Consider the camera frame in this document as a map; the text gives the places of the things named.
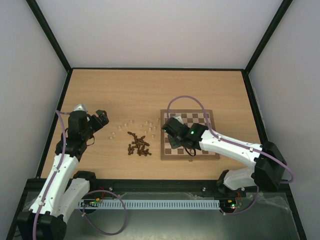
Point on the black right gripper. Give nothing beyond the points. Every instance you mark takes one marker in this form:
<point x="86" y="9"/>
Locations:
<point x="173" y="136"/>

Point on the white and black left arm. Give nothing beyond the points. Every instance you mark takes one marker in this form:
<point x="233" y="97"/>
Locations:
<point x="48" y="215"/>

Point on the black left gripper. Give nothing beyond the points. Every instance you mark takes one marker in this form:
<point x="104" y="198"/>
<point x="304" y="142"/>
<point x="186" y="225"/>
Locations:
<point x="104" y="118"/>

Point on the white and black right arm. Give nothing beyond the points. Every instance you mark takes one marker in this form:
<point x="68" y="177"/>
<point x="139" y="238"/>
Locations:
<point x="265" y="164"/>

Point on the light blue cable duct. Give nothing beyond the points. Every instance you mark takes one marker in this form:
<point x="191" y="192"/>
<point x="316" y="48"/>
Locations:
<point x="115" y="204"/>

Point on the pile of dark chess pieces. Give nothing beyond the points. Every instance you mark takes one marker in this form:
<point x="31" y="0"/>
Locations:
<point x="138" y="145"/>

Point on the wooden chessboard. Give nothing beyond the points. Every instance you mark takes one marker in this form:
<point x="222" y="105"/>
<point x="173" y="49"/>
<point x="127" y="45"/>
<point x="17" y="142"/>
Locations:
<point x="189" y="116"/>

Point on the black enclosure frame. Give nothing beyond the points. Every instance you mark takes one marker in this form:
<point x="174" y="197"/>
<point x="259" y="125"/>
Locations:
<point x="149" y="186"/>

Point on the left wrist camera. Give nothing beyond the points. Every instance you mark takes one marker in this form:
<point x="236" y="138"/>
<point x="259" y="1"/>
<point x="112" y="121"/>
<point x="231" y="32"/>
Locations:
<point x="80" y="107"/>

